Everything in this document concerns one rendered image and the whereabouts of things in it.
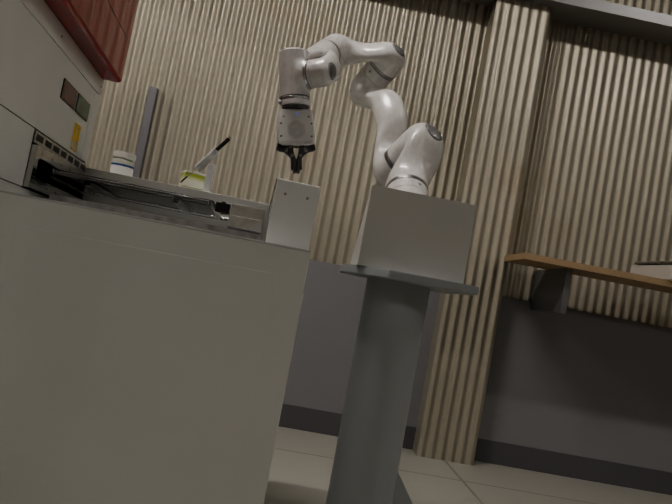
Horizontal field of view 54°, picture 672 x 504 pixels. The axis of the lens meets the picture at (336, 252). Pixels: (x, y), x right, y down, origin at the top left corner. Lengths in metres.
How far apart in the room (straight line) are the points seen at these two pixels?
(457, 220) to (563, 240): 2.31
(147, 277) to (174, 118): 2.46
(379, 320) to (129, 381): 0.60
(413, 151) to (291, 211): 0.57
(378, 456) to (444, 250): 0.51
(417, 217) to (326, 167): 2.09
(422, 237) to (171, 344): 0.63
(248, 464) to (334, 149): 2.52
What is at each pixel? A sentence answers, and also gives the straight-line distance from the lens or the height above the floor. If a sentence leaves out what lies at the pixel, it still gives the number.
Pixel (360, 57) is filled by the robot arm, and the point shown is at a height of 1.49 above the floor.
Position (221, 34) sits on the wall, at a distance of 3.85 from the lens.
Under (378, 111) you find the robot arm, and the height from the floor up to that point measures 1.32.
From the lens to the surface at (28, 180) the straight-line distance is 1.58.
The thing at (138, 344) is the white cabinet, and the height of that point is 0.58.
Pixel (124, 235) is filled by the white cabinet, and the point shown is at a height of 0.78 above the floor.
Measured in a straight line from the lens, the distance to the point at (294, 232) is 1.40.
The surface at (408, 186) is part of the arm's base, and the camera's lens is 1.76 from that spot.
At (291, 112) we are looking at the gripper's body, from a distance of 1.82.
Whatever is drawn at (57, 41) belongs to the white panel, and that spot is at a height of 1.18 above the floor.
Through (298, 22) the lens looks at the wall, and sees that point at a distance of 3.86.
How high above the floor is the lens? 0.74
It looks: 4 degrees up
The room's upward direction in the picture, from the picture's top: 11 degrees clockwise
